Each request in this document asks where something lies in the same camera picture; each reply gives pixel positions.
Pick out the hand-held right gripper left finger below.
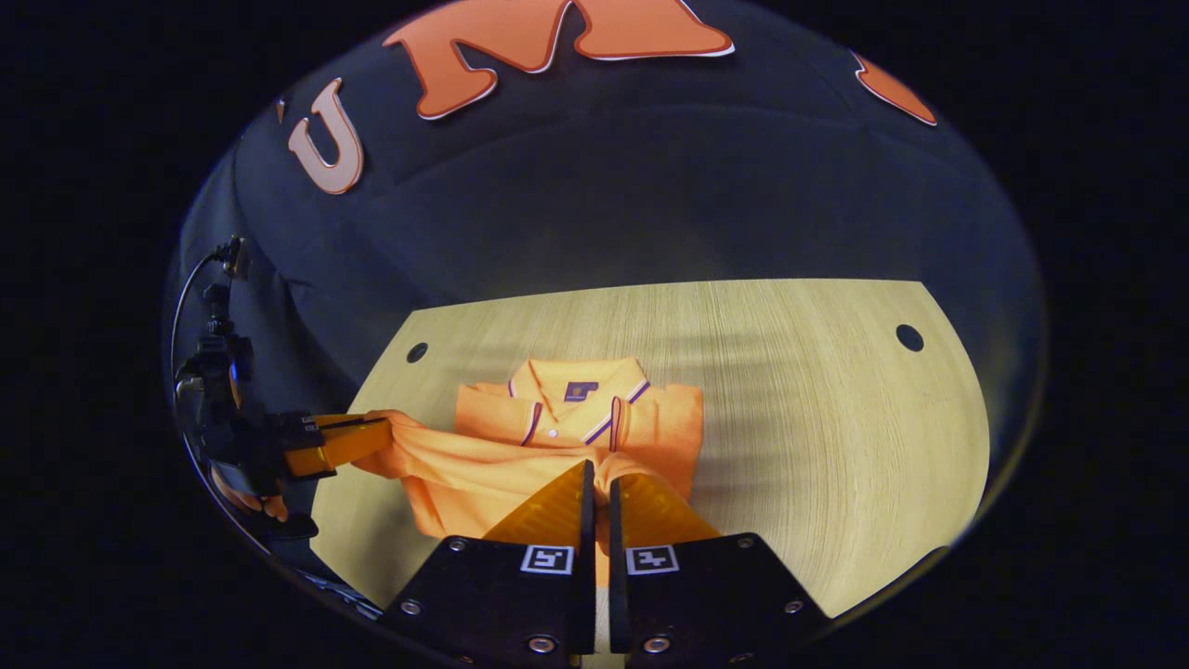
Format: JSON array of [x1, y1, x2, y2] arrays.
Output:
[[381, 459, 597, 668]]

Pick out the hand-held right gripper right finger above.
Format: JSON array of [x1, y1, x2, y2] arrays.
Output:
[[608, 474, 832, 668]]

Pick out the orange T-shirt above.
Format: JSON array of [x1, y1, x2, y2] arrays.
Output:
[[367, 356, 705, 588]]

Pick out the shiny dark plastic sheet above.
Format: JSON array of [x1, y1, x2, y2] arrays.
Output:
[[302, 569, 384, 621]]

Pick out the black backdrop cloth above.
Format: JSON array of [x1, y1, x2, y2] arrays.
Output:
[[167, 0, 1046, 558]]

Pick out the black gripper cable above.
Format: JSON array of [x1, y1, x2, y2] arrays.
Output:
[[170, 243, 244, 391]]

